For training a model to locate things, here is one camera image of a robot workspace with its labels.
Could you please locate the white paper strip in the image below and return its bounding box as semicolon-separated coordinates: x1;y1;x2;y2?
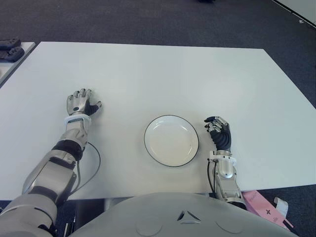
274;197;290;219

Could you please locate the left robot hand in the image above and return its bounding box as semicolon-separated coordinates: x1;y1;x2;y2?
65;87;103;117

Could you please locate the white side table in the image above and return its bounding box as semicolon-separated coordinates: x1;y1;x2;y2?
0;41;37;87

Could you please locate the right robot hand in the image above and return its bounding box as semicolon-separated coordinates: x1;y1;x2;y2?
203;116;233;152

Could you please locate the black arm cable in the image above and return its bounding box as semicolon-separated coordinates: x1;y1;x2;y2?
206;159;216;194
71;141;102;196

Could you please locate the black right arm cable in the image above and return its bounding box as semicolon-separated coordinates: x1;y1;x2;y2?
206;159;216;194

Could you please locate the white plate with black rim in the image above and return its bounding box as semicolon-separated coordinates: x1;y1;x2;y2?
144;114;199;168

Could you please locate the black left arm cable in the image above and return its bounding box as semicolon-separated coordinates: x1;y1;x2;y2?
71;141;102;196

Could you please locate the pink cardboard box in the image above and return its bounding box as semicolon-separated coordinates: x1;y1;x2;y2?
241;190;295;229

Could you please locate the grey robot torso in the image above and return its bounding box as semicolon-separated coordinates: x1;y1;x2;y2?
69;192;300;237

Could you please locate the black game controller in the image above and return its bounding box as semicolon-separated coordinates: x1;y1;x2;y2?
0;47;26;62
0;37;22;48

